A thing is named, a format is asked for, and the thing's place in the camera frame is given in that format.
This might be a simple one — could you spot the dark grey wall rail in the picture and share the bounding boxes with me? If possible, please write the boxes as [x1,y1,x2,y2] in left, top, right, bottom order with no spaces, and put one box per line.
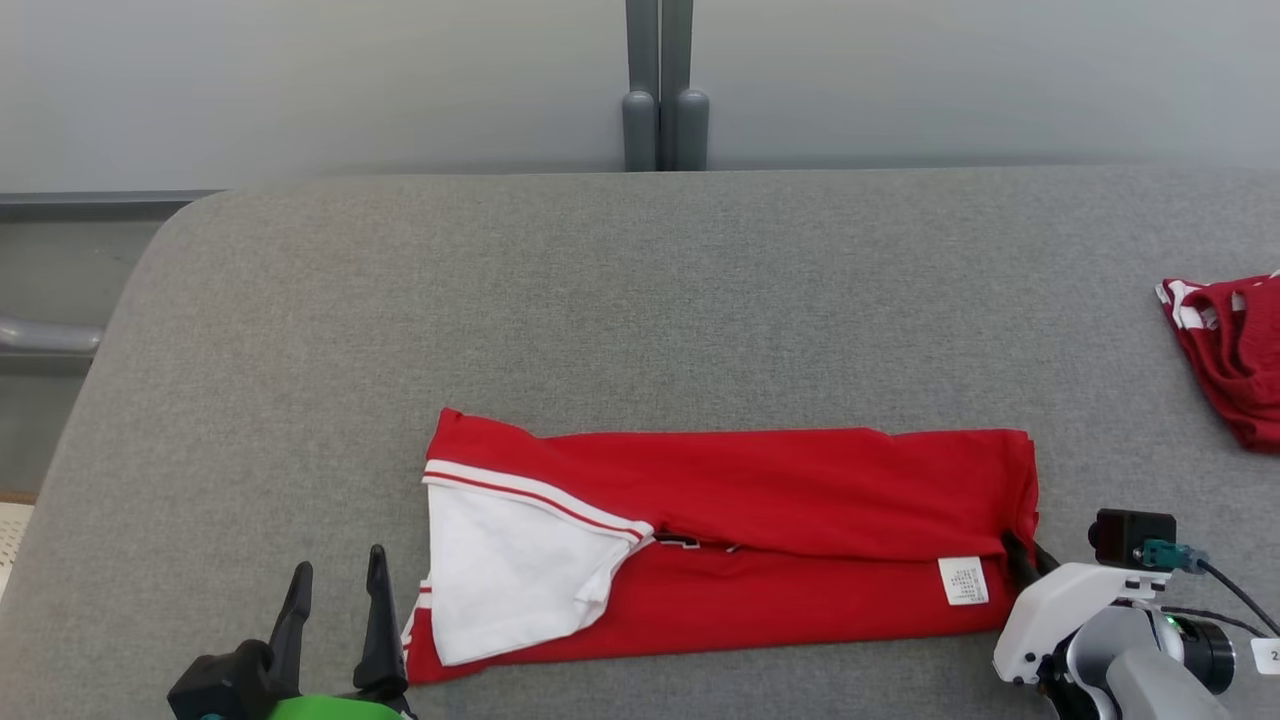
[0,190,221,223]

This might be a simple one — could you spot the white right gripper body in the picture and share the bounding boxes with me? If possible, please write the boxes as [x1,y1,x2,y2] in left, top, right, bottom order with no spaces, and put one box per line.
[993,562,1173,687]

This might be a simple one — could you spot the grey horizontal pipe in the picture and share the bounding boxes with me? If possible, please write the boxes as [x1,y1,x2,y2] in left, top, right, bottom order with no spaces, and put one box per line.
[0,315,106,356]

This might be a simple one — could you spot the red shorts with white stripe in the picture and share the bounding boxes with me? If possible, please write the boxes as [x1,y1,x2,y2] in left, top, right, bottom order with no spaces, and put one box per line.
[1157,272,1280,453]

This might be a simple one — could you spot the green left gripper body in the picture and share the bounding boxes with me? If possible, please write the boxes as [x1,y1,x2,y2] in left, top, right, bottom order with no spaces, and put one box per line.
[268,694,403,720]

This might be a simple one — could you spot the red jersey with white sleeves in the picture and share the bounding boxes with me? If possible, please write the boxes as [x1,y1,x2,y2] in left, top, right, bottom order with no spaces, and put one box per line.
[400,408,1041,686]

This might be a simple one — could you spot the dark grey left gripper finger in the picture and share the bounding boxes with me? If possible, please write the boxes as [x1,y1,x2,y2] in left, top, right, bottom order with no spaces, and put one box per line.
[268,562,314,698]
[355,545,409,703]

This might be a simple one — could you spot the right camera cable teal plug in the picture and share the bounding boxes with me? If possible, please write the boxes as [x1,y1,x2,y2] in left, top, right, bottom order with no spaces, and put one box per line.
[1140,540,1280,639]

